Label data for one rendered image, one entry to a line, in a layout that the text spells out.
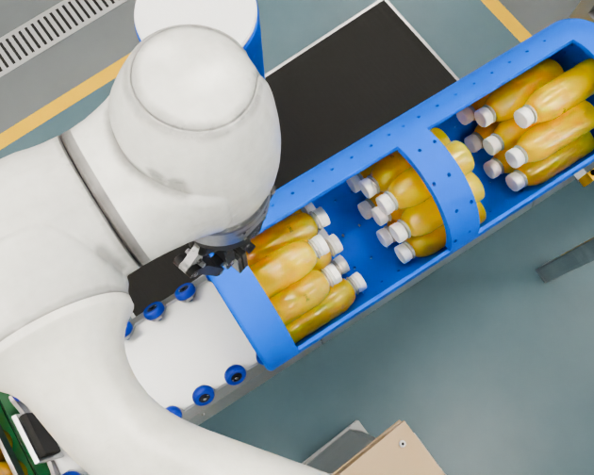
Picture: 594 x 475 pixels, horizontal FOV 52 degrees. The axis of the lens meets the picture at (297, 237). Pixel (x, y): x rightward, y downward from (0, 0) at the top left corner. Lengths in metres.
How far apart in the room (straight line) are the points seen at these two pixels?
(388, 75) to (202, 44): 2.08
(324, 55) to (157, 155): 2.11
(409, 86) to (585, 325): 1.10
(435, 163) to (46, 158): 0.80
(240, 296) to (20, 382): 0.66
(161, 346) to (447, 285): 1.29
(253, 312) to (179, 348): 0.35
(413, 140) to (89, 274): 0.82
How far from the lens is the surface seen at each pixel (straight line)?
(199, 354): 1.31
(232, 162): 0.35
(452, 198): 1.10
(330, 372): 2.23
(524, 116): 1.26
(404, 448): 1.19
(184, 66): 0.35
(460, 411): 2.30
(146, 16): 1.49
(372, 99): 2.36
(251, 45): 1.45
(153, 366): 1.33
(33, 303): 0.37
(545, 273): 2.40
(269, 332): 1.03
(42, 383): 0.38
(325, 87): 2.37
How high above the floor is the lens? 2.22
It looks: 75 degrees down
